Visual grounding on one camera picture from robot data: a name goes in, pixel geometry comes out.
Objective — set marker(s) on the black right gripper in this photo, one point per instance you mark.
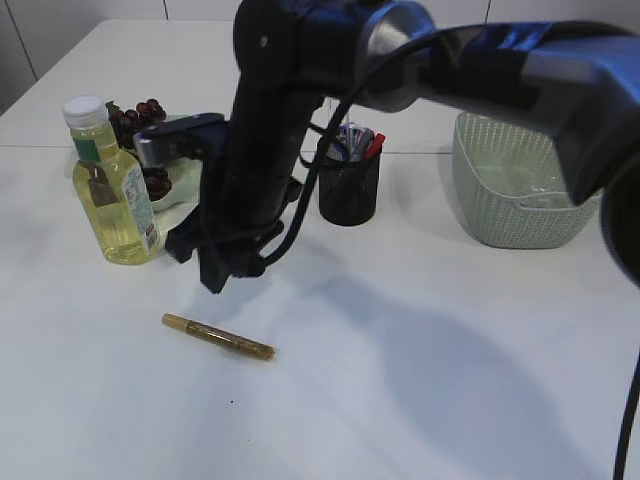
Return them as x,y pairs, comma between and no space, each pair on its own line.
223,250

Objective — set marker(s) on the gold glitter marker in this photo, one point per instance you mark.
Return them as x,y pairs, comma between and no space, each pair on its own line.
229,341

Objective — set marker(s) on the yellow oil bottle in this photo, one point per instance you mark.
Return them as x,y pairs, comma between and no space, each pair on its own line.
110,185

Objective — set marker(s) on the blue scissors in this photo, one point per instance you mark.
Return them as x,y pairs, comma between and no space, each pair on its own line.
339,149

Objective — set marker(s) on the purple grape bunch with leaf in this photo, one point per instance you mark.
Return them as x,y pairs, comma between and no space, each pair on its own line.
127,123

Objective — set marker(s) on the red glitter marker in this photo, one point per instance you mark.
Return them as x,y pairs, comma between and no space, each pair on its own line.
376,146

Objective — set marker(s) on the clear plastic sheet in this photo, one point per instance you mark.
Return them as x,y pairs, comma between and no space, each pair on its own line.
543,195

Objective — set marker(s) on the silver glitter marker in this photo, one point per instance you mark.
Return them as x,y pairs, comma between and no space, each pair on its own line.
361,140

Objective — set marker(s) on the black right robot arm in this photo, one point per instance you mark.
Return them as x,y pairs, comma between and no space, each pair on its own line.
575,81

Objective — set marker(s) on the translucent green wavy plate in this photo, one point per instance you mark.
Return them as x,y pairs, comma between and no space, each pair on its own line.
182,174

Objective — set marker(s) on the black mesh pen cup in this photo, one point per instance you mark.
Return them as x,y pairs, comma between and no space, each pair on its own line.
348,191

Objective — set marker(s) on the pale green woven basket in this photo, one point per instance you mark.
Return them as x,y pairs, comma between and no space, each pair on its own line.
510,186

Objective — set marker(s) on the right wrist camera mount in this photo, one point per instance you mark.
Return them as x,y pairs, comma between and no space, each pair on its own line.
175,137

